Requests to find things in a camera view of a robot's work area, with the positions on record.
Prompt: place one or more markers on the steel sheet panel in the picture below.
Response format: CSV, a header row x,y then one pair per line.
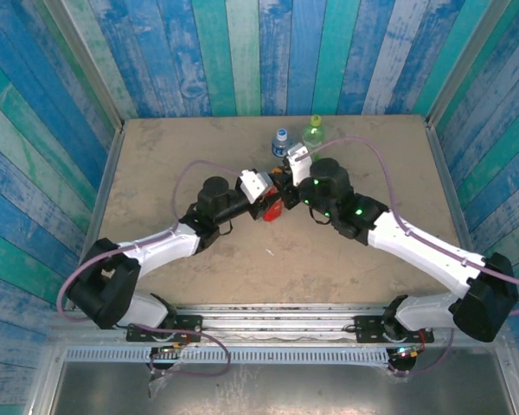
x,y
285,389

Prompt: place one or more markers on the clear water bottle blue label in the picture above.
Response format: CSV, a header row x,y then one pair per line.
x,y
280,147

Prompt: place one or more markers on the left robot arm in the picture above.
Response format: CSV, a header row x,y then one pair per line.
x,y
164,246

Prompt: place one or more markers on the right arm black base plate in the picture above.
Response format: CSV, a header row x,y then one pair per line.
x,y
367,328

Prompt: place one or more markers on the green drink bottle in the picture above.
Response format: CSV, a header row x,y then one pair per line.
x,y
313,138

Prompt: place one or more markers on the aluminium mounting rail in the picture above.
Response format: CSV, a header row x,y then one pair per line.
x,y
277,322

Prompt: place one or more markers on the aluminium table side rail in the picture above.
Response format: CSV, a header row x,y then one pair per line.
x,y
101,194
445,173

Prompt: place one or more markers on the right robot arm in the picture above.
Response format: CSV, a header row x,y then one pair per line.
x,y
419,253

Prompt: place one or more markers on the aluminium corner post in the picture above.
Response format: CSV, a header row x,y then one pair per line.
x,y
86,65
463,65

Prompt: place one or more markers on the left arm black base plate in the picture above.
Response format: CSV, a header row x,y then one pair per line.
x,y
186,323

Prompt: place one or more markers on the red drink bottle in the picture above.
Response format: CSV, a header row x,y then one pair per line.
x,y
273,214

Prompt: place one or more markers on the white blue bottle cap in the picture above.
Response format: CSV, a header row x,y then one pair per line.
x,y
282,133

